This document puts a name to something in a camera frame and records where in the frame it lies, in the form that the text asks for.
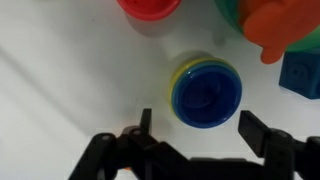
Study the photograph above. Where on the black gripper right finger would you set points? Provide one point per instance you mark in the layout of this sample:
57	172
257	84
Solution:
286	153

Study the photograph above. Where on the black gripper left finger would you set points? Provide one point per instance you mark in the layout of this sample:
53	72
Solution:
133	156

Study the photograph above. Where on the dark blue bowl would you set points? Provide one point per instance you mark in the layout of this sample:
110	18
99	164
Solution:
206	96

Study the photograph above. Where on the yellow-green bowl under light blue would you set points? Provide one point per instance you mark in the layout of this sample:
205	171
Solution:
176	75

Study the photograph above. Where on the red bowl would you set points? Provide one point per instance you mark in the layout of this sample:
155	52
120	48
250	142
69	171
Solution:
148	8

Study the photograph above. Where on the large green bowl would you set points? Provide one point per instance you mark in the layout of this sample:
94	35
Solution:
230	13

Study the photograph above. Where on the dark blue cube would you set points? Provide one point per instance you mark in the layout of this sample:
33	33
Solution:
301	75

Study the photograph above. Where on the green toy cup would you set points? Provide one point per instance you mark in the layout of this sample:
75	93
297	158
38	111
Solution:
191	66

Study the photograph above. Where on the orange toy piece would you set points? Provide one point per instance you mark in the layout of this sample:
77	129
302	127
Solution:
276	26

